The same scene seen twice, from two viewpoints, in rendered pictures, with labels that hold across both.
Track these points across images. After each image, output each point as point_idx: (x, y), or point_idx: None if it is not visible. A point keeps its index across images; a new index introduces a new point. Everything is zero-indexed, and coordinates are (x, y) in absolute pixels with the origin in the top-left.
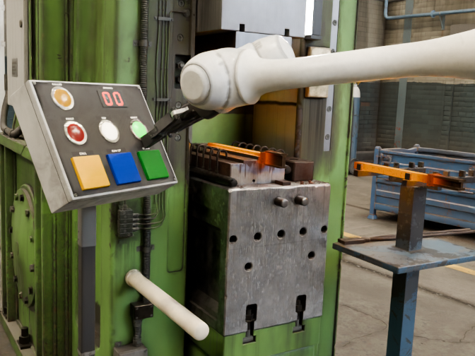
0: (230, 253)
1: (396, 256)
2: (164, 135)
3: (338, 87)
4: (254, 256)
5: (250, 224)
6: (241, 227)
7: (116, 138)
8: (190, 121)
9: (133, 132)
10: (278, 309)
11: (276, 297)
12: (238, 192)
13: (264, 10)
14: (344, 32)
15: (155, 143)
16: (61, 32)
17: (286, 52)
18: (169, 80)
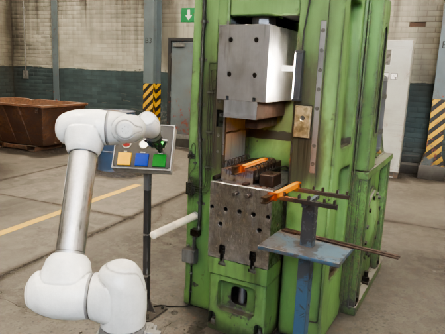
0: (210, 213)
1: (281, 243)
2: (157, 148)
3: (323, 132)
4: (223, 219)
5: (221, 201)
6: (216, 201)
7: (146, 147)
8: (157, 144)
9: None
10: (238, 254)
11: (236, 246)
12: (214, 183)
13: (239, 88)
14: (328, 95)
15: (159, 151)
16: None
17: (142, 119)
18: (212, 122)
